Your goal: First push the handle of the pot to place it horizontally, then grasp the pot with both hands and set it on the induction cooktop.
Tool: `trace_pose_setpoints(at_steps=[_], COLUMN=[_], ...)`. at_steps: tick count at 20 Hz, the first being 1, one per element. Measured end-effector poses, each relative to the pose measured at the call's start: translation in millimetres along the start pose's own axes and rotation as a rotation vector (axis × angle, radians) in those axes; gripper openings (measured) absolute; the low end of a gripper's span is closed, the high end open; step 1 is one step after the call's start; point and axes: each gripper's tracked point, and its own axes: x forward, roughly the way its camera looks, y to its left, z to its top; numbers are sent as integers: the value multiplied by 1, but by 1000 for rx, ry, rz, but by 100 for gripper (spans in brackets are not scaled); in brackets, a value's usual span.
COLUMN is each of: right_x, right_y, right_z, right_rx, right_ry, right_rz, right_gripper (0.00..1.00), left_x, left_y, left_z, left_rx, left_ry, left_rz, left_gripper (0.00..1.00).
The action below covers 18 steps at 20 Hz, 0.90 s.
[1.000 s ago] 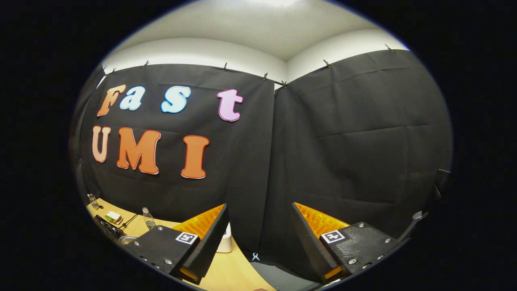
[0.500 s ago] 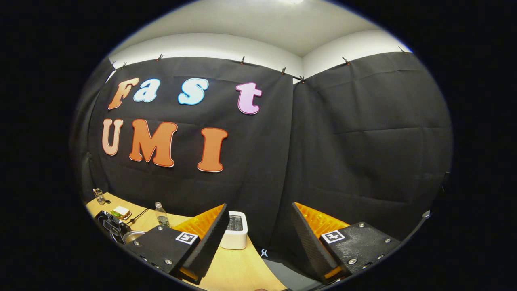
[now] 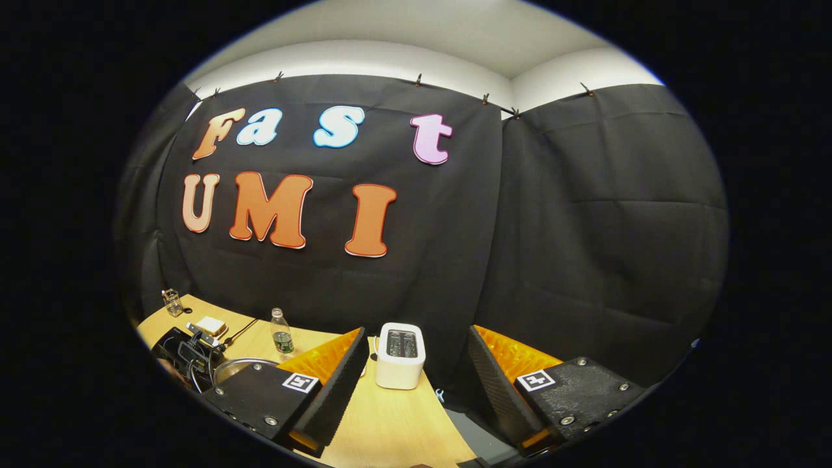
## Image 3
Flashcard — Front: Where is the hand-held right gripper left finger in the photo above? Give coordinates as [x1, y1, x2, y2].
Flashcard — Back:
[201, 327, 370, 459]

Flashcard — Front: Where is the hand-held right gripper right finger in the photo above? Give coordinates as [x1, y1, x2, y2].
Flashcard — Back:
[468, 325, 651, 456]

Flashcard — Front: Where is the stainless steel pot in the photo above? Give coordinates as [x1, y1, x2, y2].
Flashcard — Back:
[213, 357, 280, 385]

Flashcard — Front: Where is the clear plastic water bottle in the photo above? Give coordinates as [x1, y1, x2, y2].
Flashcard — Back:
[270, 307, 294, 355]

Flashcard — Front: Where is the row of cloth clips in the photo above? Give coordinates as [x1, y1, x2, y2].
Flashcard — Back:
[192, 71, 593, 120]

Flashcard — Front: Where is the black power cable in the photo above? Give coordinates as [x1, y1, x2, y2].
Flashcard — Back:
[224, 318, 259, 345]

